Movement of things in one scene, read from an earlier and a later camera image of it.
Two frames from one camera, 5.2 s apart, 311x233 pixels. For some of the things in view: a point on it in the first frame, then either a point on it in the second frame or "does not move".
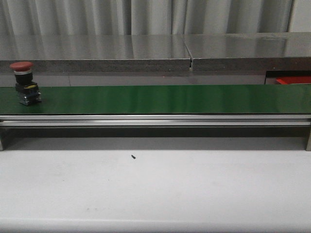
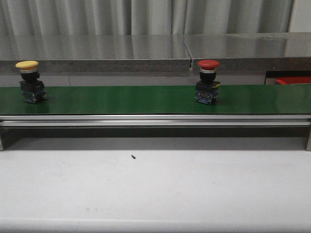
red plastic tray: x=294 y=79 does not move
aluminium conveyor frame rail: x=155 y=120 does not move
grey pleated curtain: x=27 y=17 does not move
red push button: x=28 y=89 to x=207 y=88
